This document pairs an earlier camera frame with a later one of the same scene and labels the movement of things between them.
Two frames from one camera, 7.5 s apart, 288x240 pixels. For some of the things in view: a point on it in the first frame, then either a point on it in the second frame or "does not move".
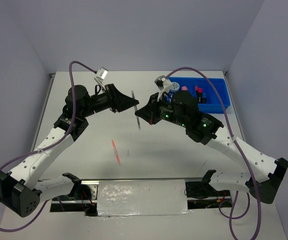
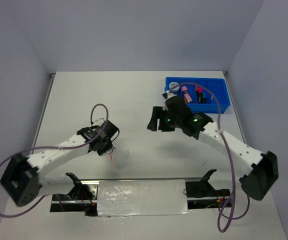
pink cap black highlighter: [200, 95] does not move
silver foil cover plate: [141, 197] does not move
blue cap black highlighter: [204, 98] does not move
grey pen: [135, 109] to [213, 93]
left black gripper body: [102, 101] to [106, 147]
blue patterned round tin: [175, 87] does not move
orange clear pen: [116, 151] to [111, 158]
